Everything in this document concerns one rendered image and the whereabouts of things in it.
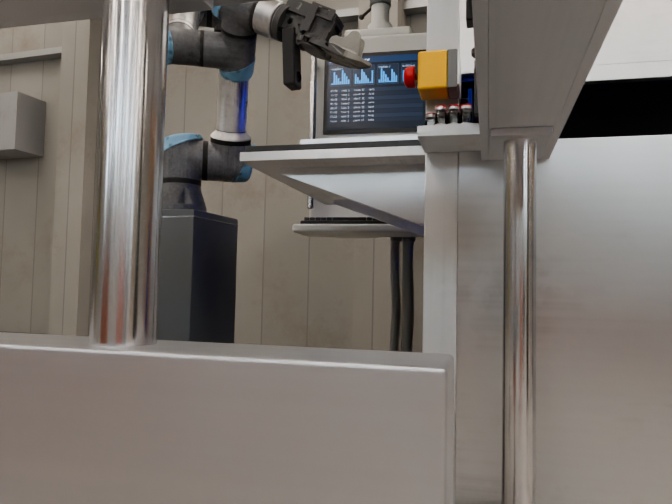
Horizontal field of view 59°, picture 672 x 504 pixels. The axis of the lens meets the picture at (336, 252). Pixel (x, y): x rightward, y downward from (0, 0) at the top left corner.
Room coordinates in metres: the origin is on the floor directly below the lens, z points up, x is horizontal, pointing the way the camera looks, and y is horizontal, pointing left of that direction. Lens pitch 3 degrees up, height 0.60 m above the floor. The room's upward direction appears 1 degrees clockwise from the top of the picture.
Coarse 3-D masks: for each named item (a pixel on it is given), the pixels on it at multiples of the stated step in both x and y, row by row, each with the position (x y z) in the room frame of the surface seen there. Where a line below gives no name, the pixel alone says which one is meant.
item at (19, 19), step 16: (0, 0) 0.51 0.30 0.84; (16, 0) 0.51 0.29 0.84; (32, 0) 0.51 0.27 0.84; (48, 0) 0.51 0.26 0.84; (64, 0) 0.51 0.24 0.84; (80, 0) 0.51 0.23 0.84; (224, 0) 0.50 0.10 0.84; (240, 0) 0.50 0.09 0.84; (256, 0) 0.50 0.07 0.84; (0, 16) 0.55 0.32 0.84; (16, 16) 0.54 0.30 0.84; (32, 16) 0.54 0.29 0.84; (48, 16) 0.54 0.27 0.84; (64, 16) 0.54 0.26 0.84; (80, 16) 0.54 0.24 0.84; (96, 16) 0.54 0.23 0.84
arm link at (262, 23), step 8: (272, 0) 1.16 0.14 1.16; (256, 8) 1.15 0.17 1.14; (264, 8) 1.15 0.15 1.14; (272, 8) 1.15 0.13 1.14; (256, 16) 1.16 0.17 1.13; (264, 16) 1.15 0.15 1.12; (272, 16) 1.15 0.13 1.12; (256, 24) 1.17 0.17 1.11; (264, 24) 1.16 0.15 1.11; (256, 32) 1.19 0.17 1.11; (264, 32) 1.17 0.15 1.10
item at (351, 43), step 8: (352, 32) 1.12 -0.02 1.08; (336, 40) 1.13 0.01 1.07; (344, 40) 1.13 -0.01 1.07; (352, 40) 1.12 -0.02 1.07; (360, 40) 1.12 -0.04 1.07; (344, 48) 1.13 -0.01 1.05; (352, 48) 1.12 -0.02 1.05; (336, 56) 1.13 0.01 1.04; (344, 56) 1.12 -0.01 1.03; (352, 56) 1.12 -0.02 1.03; (352, 64) 1.14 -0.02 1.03; (360, 64) 1.13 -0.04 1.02; (368, 64) 1.13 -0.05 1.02
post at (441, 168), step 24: (432, 0) 1.16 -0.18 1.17; (456, 0) 1.15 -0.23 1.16; (432, 24) 1.16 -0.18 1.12; (456, 24) 1.15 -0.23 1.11; (432, 48) 1.16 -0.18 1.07; (456, 48) 1.15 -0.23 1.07; (432, 168) 1.16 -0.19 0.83; (456, 168) 1.15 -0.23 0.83; (432, 192) 1.16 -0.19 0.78; (456, 192) 1.15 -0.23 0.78; (432, 216) 1.16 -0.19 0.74; (456, 216) 1.15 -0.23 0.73; (432, 240) 1.16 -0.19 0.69; (456, 240) 1.15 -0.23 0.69; (432, 264) 1.16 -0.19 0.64; (456, 264) 1.15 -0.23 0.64; (432, 288) 1.16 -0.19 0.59; (456, 288) 1.15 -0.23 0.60; (432, 312) 1.16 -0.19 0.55; (456, 312) 1.15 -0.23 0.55; (432, 336) 1.16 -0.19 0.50; (456, 336) 1.15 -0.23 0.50
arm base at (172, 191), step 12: (168, 180) 1.66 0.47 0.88; (180, 180) 1.66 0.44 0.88; (192, 180) 1.68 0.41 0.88; (168, 192) 1.66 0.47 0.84; (180, 192) 1.66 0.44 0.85; (192, 192) 1.67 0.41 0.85; (168, 204) 1.64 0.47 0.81; (180, 204) 1.65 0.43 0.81; (192, 204) 1.66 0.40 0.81; (204, 204) 1.71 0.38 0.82
